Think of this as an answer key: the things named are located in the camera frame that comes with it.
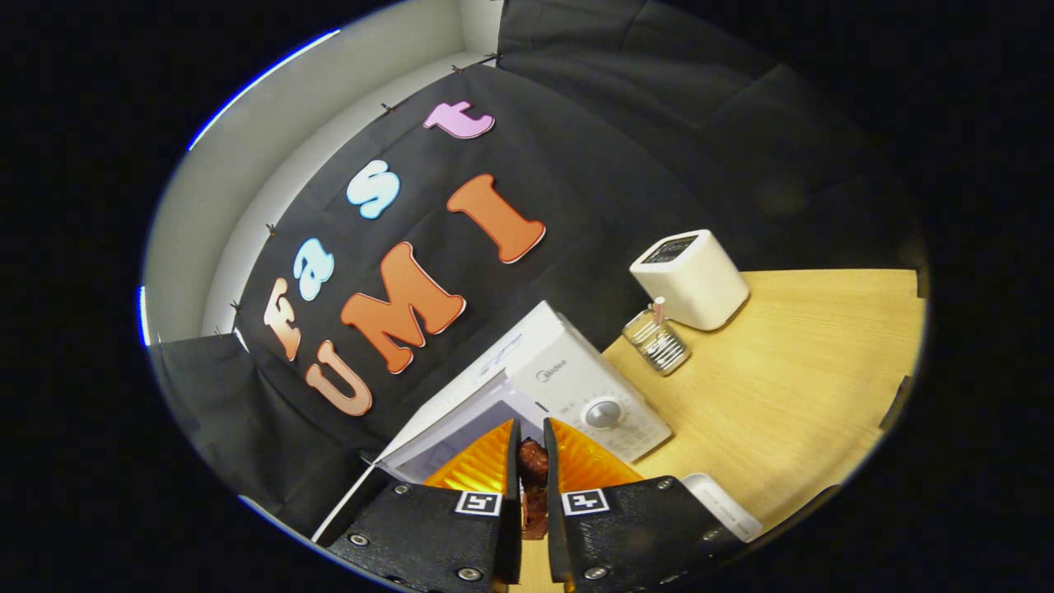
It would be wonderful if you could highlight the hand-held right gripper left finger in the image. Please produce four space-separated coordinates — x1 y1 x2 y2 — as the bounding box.
328 419 525 593

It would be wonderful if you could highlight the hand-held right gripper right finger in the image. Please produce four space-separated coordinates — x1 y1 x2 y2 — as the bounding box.
543 417 742 593

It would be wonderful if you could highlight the brown meat piece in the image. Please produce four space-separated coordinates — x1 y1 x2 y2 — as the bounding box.
517 437 551 541

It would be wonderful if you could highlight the white microwave oven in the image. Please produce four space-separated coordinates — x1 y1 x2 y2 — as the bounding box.
311 301 674 542

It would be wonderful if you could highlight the white food tray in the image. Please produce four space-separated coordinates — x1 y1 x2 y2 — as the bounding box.
682 473 764 543

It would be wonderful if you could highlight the white toaster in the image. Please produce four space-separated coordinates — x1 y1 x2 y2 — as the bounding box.
629 229 751 332

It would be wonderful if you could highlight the metal wire holder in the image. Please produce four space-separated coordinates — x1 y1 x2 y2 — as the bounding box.
622 296 692 376

